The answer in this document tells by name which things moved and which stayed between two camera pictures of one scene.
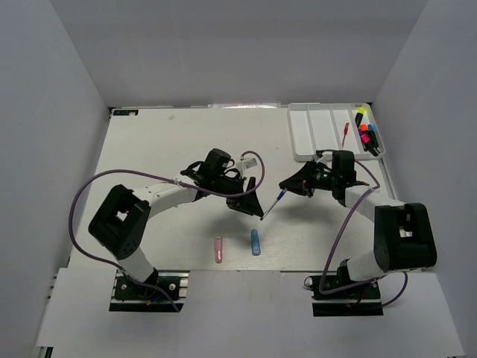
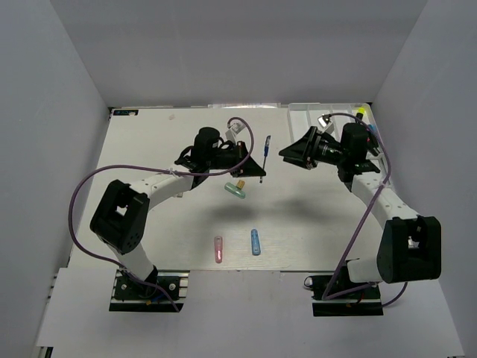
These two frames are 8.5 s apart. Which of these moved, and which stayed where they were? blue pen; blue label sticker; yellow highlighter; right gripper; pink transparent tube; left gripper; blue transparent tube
Moved: blue pen; right gripper; left gripper
Stayed: blue transparent tube; pink transparent tube; blue label sticker; yellow highlighter
